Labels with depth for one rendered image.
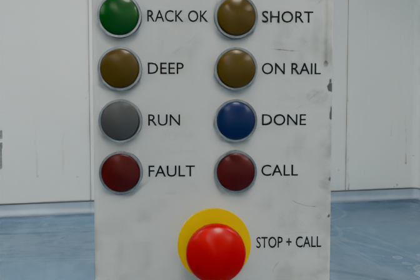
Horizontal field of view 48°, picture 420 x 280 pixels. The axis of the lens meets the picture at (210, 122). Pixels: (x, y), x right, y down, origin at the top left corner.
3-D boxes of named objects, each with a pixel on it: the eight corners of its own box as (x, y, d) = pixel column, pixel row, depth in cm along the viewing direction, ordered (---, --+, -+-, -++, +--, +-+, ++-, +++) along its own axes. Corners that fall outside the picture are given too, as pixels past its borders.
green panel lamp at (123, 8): (139, 35, 32) (139, -7, 32) (97, 34, 32) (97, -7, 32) (140, 36, 33) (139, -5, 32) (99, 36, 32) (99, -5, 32)
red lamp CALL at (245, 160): (255, 192, 33) (256, 152, 33) (216, 192, 33) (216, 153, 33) (254, 190, 34) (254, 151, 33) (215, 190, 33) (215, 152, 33)
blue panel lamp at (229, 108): (256, 140, 33) (256, 100, 32) (216, 140, 32) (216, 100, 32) (254, 139, 33) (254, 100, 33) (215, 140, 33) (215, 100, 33)
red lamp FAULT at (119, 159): (140, 193, 32) (140, 153, 32) (99, 194, 32) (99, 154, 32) (141, 191, 33) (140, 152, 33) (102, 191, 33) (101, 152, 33)
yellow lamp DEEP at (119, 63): (139, 88, 32) (139, 47, 32) (98, 88, 32) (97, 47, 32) (140, 89, 33) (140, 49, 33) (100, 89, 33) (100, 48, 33)
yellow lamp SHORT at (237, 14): (257, 35, 32) (257, -6, 32) (216, 35, 32) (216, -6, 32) (255, 37, 33) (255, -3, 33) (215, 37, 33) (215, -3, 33)
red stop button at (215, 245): (247, 287, 31) (247, 227, 31) (185, 289, 31) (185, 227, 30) (239, 263, 35) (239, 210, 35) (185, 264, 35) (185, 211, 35)
